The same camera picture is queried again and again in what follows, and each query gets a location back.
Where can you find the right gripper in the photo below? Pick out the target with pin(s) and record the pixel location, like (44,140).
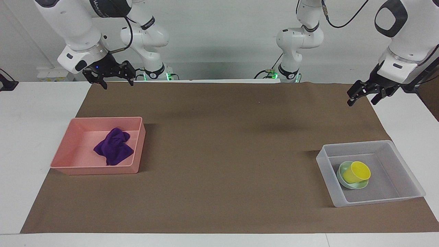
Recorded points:
(104,67)

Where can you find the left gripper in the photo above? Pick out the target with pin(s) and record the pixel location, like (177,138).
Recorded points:
(379,82)

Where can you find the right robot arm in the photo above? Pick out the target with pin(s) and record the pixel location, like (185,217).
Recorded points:
(75,24)

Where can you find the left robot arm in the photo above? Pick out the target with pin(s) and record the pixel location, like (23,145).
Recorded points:
(408,37)

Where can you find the purple cloth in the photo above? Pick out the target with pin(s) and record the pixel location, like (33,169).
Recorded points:
(115,147)

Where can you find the yellow plastic cup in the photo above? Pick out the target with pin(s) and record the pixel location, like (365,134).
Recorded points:
(356,173)

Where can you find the translucent grey plastic bin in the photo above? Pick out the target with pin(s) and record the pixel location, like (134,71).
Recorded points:
(387,178)

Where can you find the pink plastic tray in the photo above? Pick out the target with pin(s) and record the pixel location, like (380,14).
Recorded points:
(79,154)

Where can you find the light green bowl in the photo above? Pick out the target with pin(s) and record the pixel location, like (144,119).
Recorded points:
(344,181)

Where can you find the black stand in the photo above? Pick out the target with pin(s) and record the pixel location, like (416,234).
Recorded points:
(8,85)

